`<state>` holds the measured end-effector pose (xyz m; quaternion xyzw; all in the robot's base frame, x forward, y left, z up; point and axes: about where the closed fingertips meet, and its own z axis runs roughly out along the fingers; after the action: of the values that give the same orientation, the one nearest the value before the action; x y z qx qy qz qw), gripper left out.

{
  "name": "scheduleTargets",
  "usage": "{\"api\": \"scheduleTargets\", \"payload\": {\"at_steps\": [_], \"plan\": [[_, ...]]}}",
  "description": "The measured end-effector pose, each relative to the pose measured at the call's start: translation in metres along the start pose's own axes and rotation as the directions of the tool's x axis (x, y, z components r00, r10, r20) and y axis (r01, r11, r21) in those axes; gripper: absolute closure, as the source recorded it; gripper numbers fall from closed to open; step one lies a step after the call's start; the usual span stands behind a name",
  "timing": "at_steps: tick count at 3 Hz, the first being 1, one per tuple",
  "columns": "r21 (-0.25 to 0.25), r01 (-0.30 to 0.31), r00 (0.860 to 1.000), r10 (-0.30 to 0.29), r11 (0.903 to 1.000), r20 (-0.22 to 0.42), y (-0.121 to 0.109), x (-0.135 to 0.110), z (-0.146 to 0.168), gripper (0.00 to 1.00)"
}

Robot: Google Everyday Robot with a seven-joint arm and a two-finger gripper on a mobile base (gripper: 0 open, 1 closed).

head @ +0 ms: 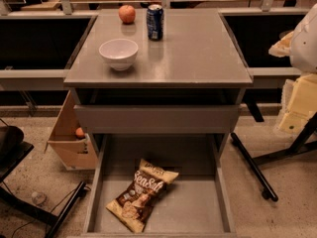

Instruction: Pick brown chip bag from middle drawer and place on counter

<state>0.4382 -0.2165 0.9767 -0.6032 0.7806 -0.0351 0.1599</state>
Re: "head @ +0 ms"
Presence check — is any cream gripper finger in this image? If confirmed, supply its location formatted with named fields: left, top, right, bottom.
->
left=277, top=73, right=317, bottom=134
left=268, top=31, right=293, bottom=58

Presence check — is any brown sea salt chip bag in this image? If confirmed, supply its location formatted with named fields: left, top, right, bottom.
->
left=106, top=159, right=178, bottom=233

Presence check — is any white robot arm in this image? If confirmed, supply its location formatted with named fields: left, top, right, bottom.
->
left=268, top=4, right=317, bottom=133

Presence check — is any grey drawer cabinet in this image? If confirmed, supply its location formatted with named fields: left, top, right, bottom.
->
left=63, top=7, right=255, bottom=157

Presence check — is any open grey middle drawer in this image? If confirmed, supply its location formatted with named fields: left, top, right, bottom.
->
left=82, top=135, right=238, bottom=238

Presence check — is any black stand base right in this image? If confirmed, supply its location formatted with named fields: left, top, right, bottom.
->
left=231, top=113, right=317, bottom=202

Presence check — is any black stand base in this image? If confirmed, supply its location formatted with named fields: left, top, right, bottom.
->
left=0, top=127, right=91, bottom=238
left=231, top=113, right=317, bottom=202

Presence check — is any blue soda can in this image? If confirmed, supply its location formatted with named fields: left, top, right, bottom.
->
left=147, top=4, right=164, bottom=41

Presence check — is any red apple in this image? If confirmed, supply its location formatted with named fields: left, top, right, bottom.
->
left=119, top=5, right=136, bottom=24

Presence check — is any white ceramic bowl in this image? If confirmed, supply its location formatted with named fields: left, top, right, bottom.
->
left=99, top=39, right=139, bottom=70

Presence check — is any orange fruit in box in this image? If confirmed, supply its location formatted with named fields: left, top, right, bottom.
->
left=75, top=127, right=85, bottom=139

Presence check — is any cardboard box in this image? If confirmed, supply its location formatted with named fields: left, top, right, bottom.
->
left=48, top=92, right=97, bottom=170

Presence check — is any black stand base left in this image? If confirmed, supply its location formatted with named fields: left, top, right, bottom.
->
left=0, top=127, right=91, bottom=238

